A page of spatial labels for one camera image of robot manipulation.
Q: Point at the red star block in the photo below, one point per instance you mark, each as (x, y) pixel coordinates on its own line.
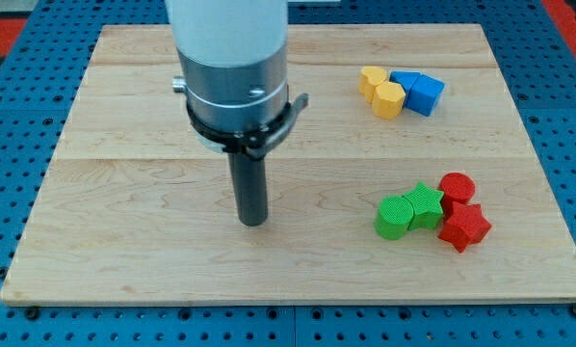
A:
(465, 226)

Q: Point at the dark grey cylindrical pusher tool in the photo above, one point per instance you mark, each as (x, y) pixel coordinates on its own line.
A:
(250, 189)

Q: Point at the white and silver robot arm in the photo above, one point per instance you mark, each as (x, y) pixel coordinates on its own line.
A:
(233, 57)

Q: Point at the green star block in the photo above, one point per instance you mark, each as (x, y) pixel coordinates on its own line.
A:
(426, 205)

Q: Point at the yellow heart block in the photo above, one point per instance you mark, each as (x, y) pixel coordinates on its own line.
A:
(369, 78)

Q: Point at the blue triangle block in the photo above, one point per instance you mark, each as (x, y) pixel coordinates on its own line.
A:
(406, 79)

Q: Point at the blue cube block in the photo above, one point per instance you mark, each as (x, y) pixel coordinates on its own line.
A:
(424, 95)

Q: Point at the yellow hexagon block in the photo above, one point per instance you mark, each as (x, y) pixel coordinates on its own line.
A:
(388, 100)

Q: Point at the red cylinder block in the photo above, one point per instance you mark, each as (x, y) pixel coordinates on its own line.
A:
(457, 187)

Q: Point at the light wooden board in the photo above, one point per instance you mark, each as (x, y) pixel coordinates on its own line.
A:
(135, 211)

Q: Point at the green cylinder block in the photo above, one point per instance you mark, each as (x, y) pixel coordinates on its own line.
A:
(394, 216)

